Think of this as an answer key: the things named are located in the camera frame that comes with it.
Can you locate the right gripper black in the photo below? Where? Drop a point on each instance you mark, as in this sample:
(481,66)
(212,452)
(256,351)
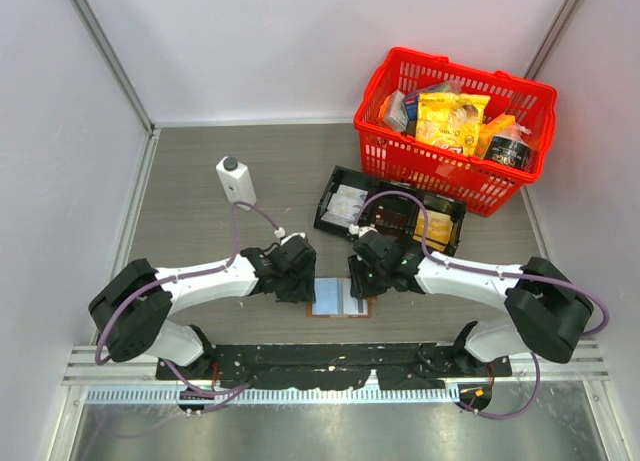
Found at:
(360,288)

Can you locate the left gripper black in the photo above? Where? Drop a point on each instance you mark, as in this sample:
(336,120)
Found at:
(305,291)

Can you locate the brown leather card holder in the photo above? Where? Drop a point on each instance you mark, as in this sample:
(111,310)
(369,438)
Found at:
(333,299)

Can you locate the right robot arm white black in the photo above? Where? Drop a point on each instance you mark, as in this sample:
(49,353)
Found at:
(545,314)

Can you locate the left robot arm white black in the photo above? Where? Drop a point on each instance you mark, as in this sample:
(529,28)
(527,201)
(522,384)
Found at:
(132,312)

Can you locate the card with black stripe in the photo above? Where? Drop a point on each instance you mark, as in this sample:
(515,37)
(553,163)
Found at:
(362,307)

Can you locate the brown cards stack in tray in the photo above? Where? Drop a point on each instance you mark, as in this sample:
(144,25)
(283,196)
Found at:
(392,221)

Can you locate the white cards stack in tray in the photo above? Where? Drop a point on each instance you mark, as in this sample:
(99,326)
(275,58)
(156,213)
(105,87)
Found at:
(344,205)

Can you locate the yellow cards stack in tray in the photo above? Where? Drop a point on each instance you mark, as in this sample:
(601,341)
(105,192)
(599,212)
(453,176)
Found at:
(439,229)

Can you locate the black compartment tray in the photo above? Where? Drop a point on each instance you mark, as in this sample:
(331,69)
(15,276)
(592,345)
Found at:
(393,194)

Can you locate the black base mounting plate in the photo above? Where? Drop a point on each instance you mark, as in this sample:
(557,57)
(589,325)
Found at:
(397,366)

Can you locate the white bottle grey cap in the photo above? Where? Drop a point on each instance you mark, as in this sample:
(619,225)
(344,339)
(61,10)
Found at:
(236,181)

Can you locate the grey carton box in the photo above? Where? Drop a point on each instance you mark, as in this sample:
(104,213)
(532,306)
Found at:
(392,112)

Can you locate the yellow snack bag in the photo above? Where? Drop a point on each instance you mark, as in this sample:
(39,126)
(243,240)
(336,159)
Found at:
(450,121)

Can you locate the red plastic shopping basket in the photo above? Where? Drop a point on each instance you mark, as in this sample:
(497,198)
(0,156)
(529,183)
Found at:
(483,185)

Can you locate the orange snack packet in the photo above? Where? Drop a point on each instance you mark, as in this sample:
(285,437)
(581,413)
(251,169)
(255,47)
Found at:
(487,131)

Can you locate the black round can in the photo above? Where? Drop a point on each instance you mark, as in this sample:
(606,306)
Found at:
(509,152)

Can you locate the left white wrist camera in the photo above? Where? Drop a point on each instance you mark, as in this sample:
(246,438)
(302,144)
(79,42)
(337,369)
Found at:
(282,236)

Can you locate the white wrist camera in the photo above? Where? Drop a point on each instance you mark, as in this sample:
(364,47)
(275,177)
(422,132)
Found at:
(282,236)
(356,232)

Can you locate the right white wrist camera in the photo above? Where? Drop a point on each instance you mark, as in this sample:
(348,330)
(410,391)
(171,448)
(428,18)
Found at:
(356,232)

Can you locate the white slotted cable duct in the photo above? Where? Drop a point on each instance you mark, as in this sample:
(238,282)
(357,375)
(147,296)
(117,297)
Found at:
(168,394)

